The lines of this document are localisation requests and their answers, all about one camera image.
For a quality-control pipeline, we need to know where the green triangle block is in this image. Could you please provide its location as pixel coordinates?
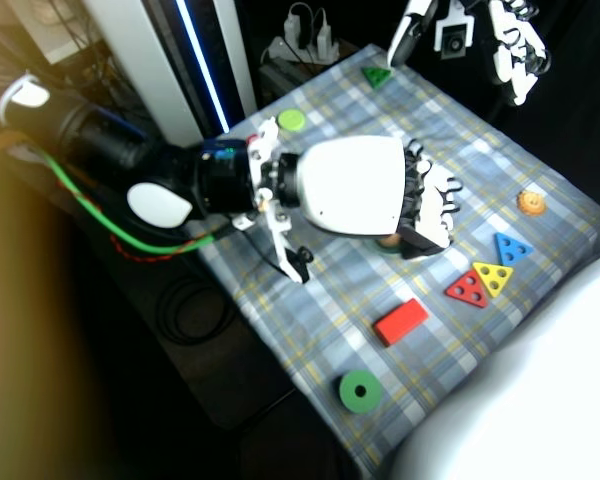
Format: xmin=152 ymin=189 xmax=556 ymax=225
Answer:
xmin=360 ymin=66 xmax=393 ymax=90

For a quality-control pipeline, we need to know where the green cable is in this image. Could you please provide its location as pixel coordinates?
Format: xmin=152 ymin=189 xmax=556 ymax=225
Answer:
xmin=39 ymin=149 xmax=216 ymax=256

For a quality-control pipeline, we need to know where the large white blurred shell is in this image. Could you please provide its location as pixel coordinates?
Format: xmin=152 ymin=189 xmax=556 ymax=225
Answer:
xmin=387 ymin=249 xmax=600 ymax=480

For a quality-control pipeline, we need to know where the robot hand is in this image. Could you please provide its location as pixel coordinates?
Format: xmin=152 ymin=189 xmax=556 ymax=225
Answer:
xmin=295 ymin=133 xmax=465 ymax=262
xmin=387 ymin=0 xmax=552 ymax=107

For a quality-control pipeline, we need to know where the blue plaid tablecloth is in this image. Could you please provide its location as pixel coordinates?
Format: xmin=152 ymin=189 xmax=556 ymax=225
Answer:
xmin=194 ymin=43 xmax=600 ymax=480

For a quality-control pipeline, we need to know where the red braided cable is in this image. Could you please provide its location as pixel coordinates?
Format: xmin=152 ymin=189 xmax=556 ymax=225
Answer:
xmin=57 ymin=179 xmax=216 ymax=264

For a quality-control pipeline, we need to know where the white column with blue light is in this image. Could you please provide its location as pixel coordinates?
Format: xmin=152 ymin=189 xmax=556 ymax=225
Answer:
xmin=82 ymin=0 xmax=259 ymax=146

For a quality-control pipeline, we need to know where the green round disc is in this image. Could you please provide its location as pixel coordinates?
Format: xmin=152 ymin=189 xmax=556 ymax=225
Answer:
xmin=276 ymin=108 xmax=307 ymax=133

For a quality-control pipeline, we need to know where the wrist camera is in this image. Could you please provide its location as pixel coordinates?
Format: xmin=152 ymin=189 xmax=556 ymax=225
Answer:
xmin=267 ymin=214 xmax=315 ymax=285
xmin=433 ymin=0 xmax=475 ymax=61

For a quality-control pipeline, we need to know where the red rectangular block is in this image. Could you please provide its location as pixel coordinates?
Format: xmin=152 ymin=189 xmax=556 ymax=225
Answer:
xmin=373 ymin=298 xmax=430 ymax=347

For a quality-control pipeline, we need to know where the yellow triangle block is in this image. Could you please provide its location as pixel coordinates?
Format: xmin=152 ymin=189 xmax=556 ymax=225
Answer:
xmin=472 ymin=260 xmax=515 ymax=300

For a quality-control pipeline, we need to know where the black coiled cable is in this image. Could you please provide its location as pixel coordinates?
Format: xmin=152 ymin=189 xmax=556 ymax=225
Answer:
xmin=157 ymin=277 xmax=234 ymax=346

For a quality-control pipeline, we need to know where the blue triangle block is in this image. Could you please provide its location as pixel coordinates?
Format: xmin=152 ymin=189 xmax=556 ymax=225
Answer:
xmin=494 ymin=232 xmax=535 ymax=267

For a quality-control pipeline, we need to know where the white power strip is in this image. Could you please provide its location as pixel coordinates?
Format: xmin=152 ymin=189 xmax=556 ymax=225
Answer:
xmin=260 ymin=29 xmax=342 ymax=65

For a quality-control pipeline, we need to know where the white plug adapter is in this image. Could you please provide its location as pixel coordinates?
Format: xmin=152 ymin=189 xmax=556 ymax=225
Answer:
xmin=283 ymin=3 xmax=311 ymax=50
xmin=313 ymin=9 xmax=335 ymax=59

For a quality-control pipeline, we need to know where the red triangle block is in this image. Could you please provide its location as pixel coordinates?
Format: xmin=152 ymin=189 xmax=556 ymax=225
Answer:
xmin=444 ymin=269 xmax=490 ymax=310

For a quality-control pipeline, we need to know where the green ring block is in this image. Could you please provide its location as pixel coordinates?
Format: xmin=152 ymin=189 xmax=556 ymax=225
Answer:
xmin=338 ymin=369 xmax=384 ymax=414

